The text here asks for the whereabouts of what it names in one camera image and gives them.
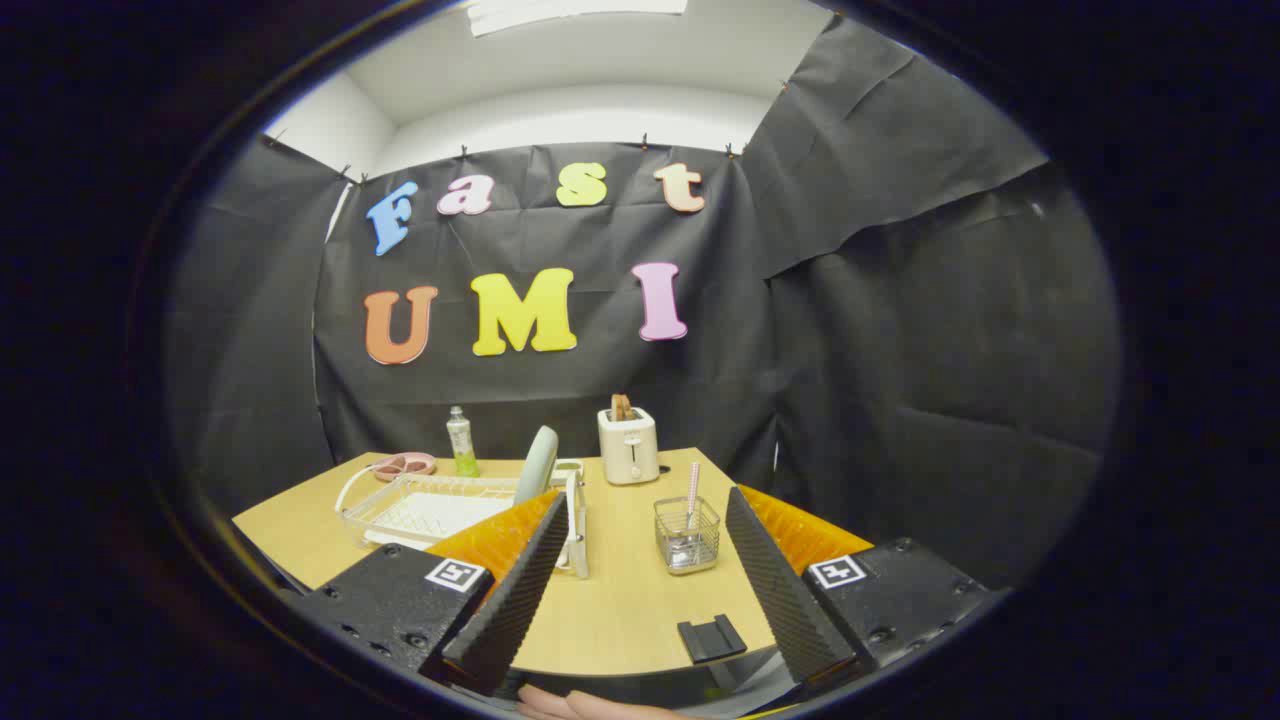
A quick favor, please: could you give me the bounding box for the metal wire basket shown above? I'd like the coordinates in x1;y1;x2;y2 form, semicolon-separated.
654;496;722;576

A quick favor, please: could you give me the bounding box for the cream toaster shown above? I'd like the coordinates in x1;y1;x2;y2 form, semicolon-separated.
598;407;661;487

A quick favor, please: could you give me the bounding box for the black backdrop cloth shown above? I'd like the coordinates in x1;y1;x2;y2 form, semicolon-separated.
165;15;1121;591

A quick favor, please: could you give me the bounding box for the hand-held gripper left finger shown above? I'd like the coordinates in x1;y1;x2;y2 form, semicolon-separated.
285;488;573;698

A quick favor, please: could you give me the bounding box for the white wire dish rack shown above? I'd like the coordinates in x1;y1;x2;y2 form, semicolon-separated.
335;458;591;579

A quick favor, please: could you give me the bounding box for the pink divided dish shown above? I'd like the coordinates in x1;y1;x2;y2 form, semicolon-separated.
372;452;438;483

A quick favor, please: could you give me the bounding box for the light green plate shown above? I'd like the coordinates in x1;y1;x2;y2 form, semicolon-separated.
515;426;559;506

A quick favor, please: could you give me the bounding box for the clear bottle with green liquid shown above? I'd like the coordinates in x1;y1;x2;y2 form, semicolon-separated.
446;406;480;478

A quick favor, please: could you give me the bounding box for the white drip tray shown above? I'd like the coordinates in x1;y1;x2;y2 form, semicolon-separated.
365;490;521;549

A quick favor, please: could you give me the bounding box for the ceiling light panel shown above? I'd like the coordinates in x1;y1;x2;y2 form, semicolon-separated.
468;0;689;38

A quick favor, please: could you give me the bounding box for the spoon with pink checked handle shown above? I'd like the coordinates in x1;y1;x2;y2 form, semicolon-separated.
680;460;703;561

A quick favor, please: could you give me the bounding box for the black table clamp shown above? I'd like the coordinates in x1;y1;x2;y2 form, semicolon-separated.
677;614;748;666

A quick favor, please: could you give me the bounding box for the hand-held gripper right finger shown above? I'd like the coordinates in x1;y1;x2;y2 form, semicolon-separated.
725;485;993;691

